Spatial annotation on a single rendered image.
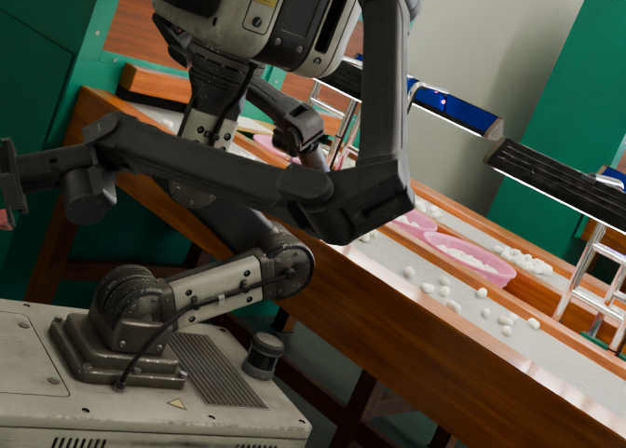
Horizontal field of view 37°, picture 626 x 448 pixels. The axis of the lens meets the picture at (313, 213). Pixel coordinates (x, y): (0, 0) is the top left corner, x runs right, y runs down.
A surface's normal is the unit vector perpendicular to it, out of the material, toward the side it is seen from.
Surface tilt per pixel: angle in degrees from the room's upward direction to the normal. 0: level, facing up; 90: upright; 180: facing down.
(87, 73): 90
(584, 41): 90
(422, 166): 90
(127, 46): 90
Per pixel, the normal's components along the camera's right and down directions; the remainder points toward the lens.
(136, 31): 0.67, 0.42
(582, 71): -0.69, -0.11
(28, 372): 0.37, -0.90
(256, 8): 0.50, 0.37
